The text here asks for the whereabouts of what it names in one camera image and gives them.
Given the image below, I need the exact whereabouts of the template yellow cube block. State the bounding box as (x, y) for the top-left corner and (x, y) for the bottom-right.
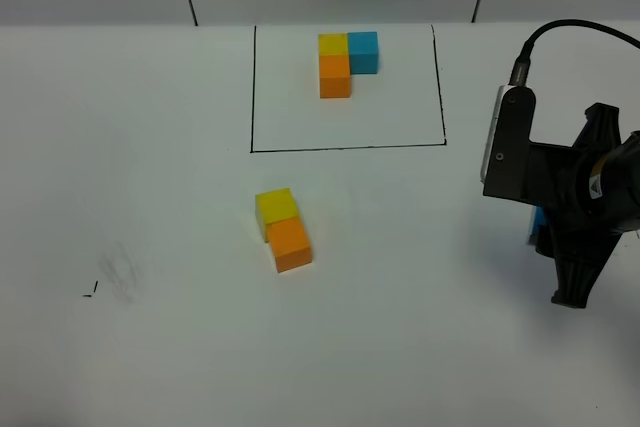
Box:
(318, 33), (349, 57)

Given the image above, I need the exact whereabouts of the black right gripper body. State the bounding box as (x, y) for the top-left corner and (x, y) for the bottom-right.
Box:
(524, 103), (639, 256)

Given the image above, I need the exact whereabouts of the template orange cube block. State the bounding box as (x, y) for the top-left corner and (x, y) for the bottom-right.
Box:
(319, 55), (351, 99)

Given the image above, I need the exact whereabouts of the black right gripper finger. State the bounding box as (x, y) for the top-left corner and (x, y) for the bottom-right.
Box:
(551, 246), (613, 308)
(531, 221), (554, 256)

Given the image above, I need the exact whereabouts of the template blue cube block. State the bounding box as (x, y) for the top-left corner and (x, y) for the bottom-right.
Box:
(347, 31), (379, 75)

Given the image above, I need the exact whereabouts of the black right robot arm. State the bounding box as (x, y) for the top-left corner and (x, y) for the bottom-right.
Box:
(483, 99), (639, 309)

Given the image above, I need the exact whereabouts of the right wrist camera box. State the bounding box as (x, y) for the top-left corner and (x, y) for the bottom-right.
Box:
(481, 85), (536, 203)

